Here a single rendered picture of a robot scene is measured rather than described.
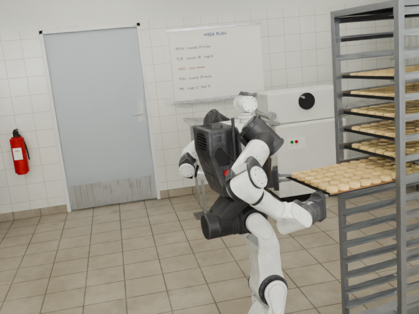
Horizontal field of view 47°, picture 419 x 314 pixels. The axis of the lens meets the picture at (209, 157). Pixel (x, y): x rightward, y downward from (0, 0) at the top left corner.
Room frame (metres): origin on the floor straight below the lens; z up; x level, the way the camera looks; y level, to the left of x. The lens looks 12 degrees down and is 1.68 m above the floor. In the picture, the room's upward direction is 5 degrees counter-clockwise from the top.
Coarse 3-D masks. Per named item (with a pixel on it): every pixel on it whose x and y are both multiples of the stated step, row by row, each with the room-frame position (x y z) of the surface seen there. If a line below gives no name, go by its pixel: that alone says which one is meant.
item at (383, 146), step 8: (352, 144) 2.44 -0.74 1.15; (360, 144) 2.42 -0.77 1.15; (368, 144) 2.42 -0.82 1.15; (376, 144) 2.38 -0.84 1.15; (384, 144) 2.38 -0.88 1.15; (392, 144) 2.35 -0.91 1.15; (408, 144) 2.31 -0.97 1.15; (416, 144) 2.31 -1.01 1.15; (376, 152) 2.25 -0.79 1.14; (384, 152) 2.20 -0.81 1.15; (392, 152) 2.18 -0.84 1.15; (408, 152) 2.15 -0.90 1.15; (416, 152) 2.16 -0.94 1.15
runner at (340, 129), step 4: (376, 120) 2.53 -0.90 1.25; (380, 120) 2.54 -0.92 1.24; (384, 120) 2.55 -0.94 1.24; (388, 120) 2.56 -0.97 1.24; (352, 124) 2.49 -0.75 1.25; (356, 124) 2.49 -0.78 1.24; (360, 124) 2.50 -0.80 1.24; (364, 124) 2.51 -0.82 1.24; (368, 124) 2.52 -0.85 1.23; (340, 128) 2.46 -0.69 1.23; (348, 128) 2.48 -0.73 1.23; (340, 132) 2.44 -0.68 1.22; (344, 132) 2.44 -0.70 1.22
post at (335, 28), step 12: (336, 24) 2.46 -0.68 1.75; (336, 36) 2.46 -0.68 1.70; (336, 48) 2.46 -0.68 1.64; (336, 72) 2.46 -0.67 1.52; (336, 84) 2.46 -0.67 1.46; (336, 96) 2.46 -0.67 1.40; (336, 108) 2.47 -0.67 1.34; (336, 120) 2.47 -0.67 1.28; (336, 132) 2.48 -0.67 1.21; (336, 144) 2.48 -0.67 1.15; (336, 156) 2.48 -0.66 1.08; (348, 300) 2.47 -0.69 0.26; (348, 312) 2.47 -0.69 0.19
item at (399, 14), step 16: (400, 0) 2.04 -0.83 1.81; (400, 16) 2.04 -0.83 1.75; (400, 32) 2.04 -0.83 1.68; (400, 48) 2.04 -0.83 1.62; (400, 64) 2.03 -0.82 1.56; (400, 80) 2.03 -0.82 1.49; (400, 96) 2.03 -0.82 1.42; (400, 112) 2.03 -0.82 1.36; (400, 128) 2.03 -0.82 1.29; (400, 144) 2.03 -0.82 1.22; (400, 160) 2.03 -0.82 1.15; (400, 176) 2.03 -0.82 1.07; (400, 192) 2.03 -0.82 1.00; (400, 208) 2.03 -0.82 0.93; (400, 224) 2.03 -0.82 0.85; (400, 240) 2.04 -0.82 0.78; (400, 256) 2.04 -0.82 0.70; (400, 272) 2.04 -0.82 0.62; (400, 288) 2.04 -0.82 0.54; (400, 304) 2.04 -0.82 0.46
